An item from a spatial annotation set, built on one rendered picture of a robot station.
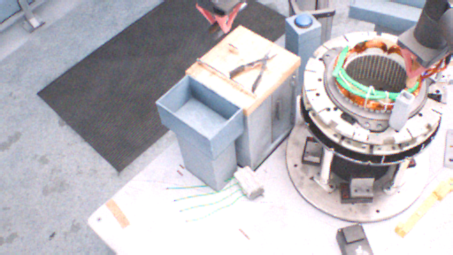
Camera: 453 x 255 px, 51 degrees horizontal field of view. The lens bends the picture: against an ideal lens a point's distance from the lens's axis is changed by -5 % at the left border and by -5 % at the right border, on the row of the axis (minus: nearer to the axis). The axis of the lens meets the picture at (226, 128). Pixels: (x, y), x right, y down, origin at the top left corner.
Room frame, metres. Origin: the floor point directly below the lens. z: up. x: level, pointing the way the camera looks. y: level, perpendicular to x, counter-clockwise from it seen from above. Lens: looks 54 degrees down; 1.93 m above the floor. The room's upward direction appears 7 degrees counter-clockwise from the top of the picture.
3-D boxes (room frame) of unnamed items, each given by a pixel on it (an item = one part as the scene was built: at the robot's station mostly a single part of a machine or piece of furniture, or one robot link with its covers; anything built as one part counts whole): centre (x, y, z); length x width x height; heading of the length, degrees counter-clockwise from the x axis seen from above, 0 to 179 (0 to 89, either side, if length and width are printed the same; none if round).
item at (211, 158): (0.70, 0.06, 0.92); 0.17 x 0.11 x 0.28; 43
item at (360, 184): (0.56, -0.31, 0.85); 0.06 x 0.04 x 0.05; 82
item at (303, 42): (0.96, -0.24, 0.91); 0.07 x 0.07 x 0.25; 20
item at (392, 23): (0.96, -0.49, 0.92); 0.25 x 0.11 x 0.28; 61
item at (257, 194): (0.64, -0.04, 0.80); 0.10 x 0.05 x 0.04; 24
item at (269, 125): (0.81, -0.06, 0.91); 0.19 x 0.19 x 0.26; 43
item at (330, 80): (0.68, -0.34, 1.05); 0.22 x 0.22 x 0.12
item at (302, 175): (0.68, -0.34, 0.80); 0.39 x 0.39 x 0.01
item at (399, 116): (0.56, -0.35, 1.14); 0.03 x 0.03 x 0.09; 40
